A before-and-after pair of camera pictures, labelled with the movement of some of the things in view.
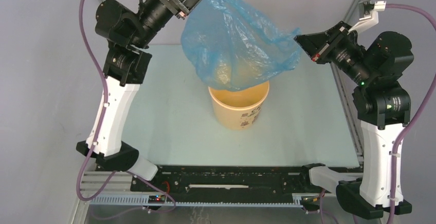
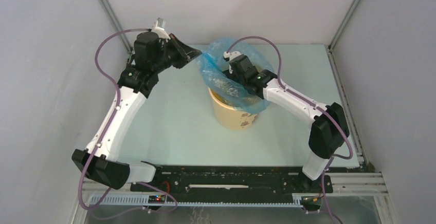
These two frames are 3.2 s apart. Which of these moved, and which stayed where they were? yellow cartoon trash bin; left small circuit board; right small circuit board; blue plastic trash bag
Moved: blue plastic trash bag
Stayed: right small circuit board; yellow cartoon trash bin; left small circuit board
